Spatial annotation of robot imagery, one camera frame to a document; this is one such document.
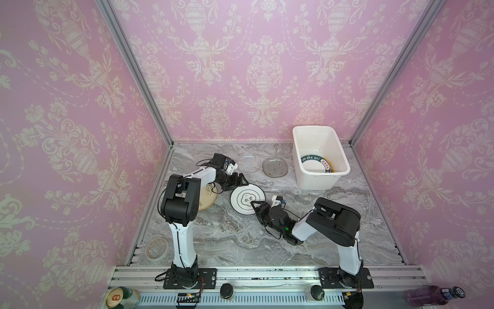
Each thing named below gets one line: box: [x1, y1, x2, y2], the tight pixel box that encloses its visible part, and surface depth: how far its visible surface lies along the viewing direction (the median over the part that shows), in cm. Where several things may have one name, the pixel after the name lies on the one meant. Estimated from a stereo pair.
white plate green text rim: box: [301, 154, 335, 173], surface depth 108 cm
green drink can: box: [105, 286, 141, 309], surface depth 64 cm
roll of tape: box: [145, 237, 168, 260], surface depth 83 cm
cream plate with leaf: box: [198, 182, 218, 212], surface depth 96 cm
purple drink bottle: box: [405, 285, 467, 306], surface depth 62 cm
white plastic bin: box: [292, 124, 351, 190], surface depth 105 cm
